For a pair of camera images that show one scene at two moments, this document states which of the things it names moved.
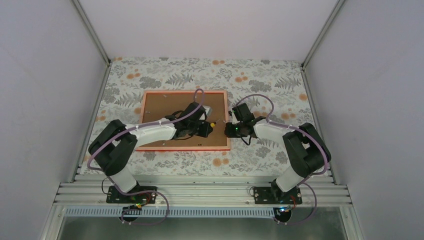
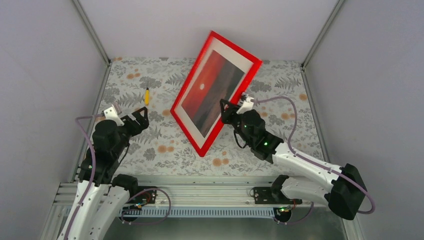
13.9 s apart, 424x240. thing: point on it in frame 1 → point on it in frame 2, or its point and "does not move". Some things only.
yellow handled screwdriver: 212,124 → 147,97
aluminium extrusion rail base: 89,190 does not move
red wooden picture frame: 157,105 → 222,70
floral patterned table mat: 283,83 does not move
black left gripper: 205,132 → 144,123
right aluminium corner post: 325,27 does not move
